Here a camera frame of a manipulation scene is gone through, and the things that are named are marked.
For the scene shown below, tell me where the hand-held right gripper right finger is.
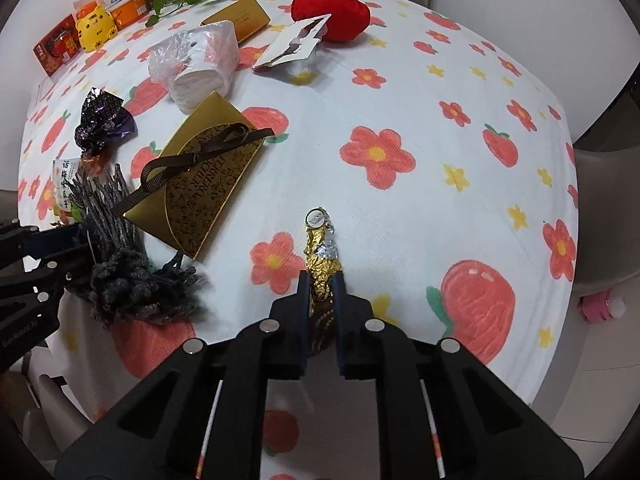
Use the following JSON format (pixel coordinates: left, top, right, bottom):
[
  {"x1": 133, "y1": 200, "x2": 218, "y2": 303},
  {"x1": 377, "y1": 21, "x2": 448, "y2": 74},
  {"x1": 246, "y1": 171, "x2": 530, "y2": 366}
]
[{"x1": 332, "y1": 277, "x2": 586, "y2": 480}]

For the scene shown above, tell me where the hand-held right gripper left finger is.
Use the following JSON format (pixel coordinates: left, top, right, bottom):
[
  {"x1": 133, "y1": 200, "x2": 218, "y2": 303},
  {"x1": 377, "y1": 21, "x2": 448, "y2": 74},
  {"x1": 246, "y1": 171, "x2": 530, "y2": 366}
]
[{"x1": 54, "y1": 270, "x2": 313, "y2": 480}]

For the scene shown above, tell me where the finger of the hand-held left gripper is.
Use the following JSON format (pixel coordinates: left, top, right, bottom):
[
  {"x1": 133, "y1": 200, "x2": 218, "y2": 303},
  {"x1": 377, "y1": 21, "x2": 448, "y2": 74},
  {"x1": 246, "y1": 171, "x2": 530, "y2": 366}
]
[
  {"x1": 0, "y1": 246, "x2": 97, "y2": 311},
  {"x1": 0, "y1": 220, "x2": 94, "y2": 262}
]

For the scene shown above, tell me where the gold foil wrapper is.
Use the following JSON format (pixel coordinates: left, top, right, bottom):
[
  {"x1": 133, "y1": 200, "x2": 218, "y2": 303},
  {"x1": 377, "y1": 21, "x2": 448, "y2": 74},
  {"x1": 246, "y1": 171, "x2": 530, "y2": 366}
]
[{"x1": 304, "y1": 207, "x2": 346, "y2": 356}]

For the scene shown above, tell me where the white plastic tray with film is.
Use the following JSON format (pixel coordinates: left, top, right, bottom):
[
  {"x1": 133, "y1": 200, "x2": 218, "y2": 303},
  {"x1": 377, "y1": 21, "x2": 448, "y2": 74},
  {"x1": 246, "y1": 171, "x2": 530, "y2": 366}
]
[{"x1": 251, "y1": 14, "x2": 332, "y2": 75}]

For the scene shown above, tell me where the white printed snack packet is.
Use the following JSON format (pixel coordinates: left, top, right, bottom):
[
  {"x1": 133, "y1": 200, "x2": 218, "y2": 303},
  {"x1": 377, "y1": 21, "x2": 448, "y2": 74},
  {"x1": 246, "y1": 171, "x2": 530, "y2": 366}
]
[{"x1": 51, "y1": 157, "x2": 86, "y2": 223}]

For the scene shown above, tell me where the dried lavender bundle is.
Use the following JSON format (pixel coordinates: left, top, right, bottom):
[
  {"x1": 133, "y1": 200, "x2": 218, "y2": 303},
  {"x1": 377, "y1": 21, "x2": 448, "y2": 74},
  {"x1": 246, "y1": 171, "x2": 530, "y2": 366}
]
[{"x1": 65, "y1": 162, "x2": 201, "y2": 326}]

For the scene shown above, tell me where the grey dining chair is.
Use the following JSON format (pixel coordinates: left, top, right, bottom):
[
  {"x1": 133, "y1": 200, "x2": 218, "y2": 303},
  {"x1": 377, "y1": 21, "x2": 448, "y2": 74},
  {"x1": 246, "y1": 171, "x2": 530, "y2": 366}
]
[
  {"x1": 0, "y1": 360, "x2": 96, "y2": 480},
  {"x1": 571, "y1": 145, "x2": 640, "y2": 291}
]

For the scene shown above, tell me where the floral white tablecloth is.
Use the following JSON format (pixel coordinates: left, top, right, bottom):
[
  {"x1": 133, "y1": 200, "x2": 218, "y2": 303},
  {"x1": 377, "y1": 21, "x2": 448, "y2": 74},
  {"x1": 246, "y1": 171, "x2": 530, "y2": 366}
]
[{"x1": 17, "y1": 0, "x2": 581, "y2": 480}]

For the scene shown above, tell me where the purple foil wrapper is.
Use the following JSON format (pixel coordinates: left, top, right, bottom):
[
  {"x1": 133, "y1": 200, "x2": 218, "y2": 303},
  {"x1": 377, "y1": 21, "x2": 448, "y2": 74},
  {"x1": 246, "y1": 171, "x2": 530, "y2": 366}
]
[{"x1": 75, "y1": 87, "x2": 137, "y2": 158}]

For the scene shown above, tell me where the gold gift box with ribbon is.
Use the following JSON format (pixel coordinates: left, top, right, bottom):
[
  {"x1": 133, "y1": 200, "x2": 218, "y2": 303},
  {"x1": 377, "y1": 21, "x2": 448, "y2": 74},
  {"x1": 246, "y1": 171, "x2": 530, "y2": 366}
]
[{"x1": 111, "y1": 94, "x2": 276, "y2": 261}]

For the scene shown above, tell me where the red printed box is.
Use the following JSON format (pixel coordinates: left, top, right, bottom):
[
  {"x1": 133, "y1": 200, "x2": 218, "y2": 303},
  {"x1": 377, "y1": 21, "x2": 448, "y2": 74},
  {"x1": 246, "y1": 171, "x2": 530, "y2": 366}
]
[{"x1": 32, "y1": 15, "x2": 81, "y2": 78}]

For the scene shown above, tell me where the yellow tiger figurine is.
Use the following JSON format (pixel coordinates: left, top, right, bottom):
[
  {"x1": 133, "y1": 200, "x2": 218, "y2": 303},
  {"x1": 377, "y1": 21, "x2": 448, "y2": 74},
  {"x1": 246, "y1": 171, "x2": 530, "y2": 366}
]
[{"x1": 75, "y1": 4, "x2": 118, "y2": 52}]

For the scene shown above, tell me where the plastic wrapped tissue roll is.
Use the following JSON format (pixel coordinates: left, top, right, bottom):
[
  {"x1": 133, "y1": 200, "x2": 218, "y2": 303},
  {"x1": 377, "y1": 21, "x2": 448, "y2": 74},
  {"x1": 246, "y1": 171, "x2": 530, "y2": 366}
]
[{"x1": 148, "y1": 20, "x2": 239, "y2": 113}]

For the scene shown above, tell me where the orange round tin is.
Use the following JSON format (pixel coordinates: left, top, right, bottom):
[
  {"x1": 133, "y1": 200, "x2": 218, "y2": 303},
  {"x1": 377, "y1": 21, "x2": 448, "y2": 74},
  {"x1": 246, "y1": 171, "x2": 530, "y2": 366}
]
[{"x1": 109, "y1": 0, "x2": 151, "y2": 30}]

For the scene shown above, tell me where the pink bottle on floor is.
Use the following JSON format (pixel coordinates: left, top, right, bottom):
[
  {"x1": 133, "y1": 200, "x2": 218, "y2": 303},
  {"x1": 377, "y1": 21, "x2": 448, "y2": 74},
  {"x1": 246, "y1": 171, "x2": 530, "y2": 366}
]
[{"x1": 579, "y1": 287, "x2": 627, "y2": 323}]

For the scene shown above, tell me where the flat gold box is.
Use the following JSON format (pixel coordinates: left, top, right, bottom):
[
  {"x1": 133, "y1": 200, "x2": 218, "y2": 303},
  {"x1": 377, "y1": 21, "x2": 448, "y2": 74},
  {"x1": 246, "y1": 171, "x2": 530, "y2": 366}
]
[{"x1": 200, "y1": 0, "x2": 271, "y2": 45}]

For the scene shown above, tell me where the red cloth pouch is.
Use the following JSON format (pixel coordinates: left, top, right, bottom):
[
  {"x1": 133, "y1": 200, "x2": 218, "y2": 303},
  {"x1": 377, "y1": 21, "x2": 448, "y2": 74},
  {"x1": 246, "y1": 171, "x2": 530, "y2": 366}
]
[{"x1": 291, "y1": 0, "x2": 371, "y2": 42}]

